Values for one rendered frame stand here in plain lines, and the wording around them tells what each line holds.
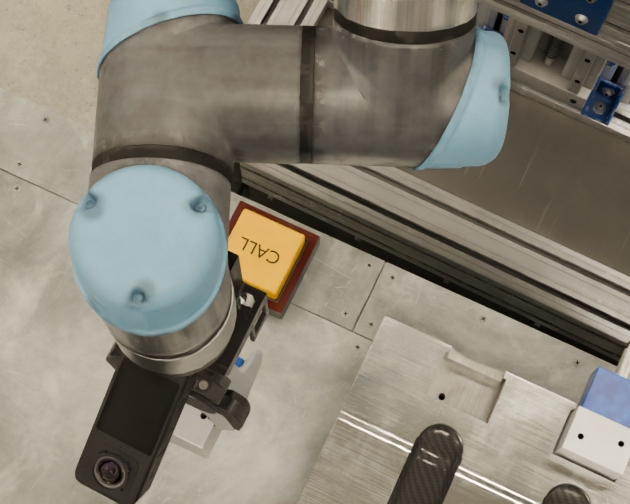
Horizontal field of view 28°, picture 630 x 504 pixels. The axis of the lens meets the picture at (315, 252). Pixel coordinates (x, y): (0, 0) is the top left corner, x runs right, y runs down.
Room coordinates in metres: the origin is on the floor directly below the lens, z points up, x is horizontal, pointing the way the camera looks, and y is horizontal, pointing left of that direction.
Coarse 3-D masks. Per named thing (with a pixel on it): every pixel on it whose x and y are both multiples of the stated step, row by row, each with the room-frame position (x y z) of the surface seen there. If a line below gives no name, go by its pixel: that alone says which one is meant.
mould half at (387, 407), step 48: (384, 336) 0.24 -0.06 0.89; (384, 384) 0.20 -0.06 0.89; (528, 384) 0.21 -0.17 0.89; (336, 432) 0.16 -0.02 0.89; (384, 432) 0.17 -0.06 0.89; (480, 432) 0.17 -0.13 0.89; (528, 432) 0.17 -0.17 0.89; (336, 480) 0.13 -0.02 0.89; (384, 480) 0.13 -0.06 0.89; (480, 480) 0.13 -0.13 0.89; (528, 480) 0.13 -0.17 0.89; (576, 480) 0.13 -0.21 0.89; (624, 480) 0.13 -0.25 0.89
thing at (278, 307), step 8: (240, 208) 0.37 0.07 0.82; (248, 208) 0.37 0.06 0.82; (256, 208) 0.37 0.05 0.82; (232, 216) 0.37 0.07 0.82; (264, 216) 0.37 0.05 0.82; (272, 216) 0.37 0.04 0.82; (232, 224) 0.36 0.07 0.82; (288, 224) 0.36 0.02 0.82; (304, 232) 0.35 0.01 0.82; (312, 240) 0.35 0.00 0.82; (312, 248) 0.34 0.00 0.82; (304, 256) 0.33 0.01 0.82; (304, 264) 0.32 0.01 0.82; (296, 272) 0.32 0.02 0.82; (296, 280) 0.31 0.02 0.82; (288, 288) 0.30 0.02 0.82; (288, 296) 0.29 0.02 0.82; (272, 304) 0.29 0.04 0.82; (280, 304) 0.29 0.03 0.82; (280, 312) 0.28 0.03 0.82
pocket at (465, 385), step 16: (448, 368) 0.22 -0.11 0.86; (464, 368) 0.22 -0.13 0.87; (480, 368) 0.22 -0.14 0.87; (432, 384) 0.21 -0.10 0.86; (448, 384) 0.21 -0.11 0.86; (464, 384) 0.21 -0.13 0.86; (480, 384) 0.21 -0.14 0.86; (496, 384) 0.21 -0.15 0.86; (448, 400) 0.20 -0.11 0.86; (464, 400) 0.20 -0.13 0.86; (480, 400) 0.20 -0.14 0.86; (496, 400) 0.20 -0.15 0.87; (480, 416) 0.19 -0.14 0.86
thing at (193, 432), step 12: (252, 300) 0.26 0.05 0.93; (240, 360) 0.21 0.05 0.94; (192, 408) 0.17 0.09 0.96; (180, 420) 0.16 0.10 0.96; (192, 420) 0.16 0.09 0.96; (204, 420) 0.16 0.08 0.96; (180, 432) 0.15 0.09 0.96; (192, 432) 0.15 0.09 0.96; (204, 432) 0.15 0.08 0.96; (216, 432) 0.16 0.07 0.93; (180, 444) 0.15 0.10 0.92; (192, 444) 0.14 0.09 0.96; (204, 444) 0.14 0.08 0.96; (204, 456) 0.14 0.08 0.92
